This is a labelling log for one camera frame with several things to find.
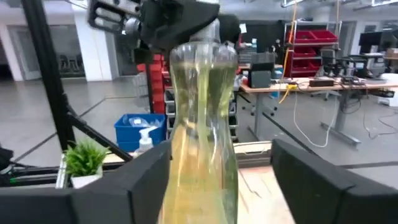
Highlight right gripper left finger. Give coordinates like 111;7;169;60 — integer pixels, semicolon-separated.
0;141;172;224

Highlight green plant in white pot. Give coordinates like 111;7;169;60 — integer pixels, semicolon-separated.
62;139;111;190

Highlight red stacked bins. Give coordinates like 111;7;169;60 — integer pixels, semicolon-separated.
136;53;171;114

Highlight white floor cable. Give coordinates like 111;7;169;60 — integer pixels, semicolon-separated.
292;91;340;149

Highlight black floor cable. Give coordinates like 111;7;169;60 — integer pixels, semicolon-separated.
362;107;398;140

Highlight black box on desk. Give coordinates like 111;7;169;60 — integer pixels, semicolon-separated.
248;52;277;90

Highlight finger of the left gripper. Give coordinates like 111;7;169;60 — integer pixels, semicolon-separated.
217;14;242;45
139;1;221;52

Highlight red bin shelf rack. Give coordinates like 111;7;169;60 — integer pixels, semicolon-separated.
283;19;343;78

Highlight wooden desk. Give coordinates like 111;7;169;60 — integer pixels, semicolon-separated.
238;73;398;147

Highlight yellow cable with plug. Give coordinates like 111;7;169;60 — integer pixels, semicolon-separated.
277;0;299;105

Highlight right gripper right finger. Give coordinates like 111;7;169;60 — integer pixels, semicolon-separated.
272;139;398;224

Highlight blue storage bin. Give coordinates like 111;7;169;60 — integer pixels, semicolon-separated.
114;113;167;152

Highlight black table frame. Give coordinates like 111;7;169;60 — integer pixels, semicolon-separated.
0;0;134;189

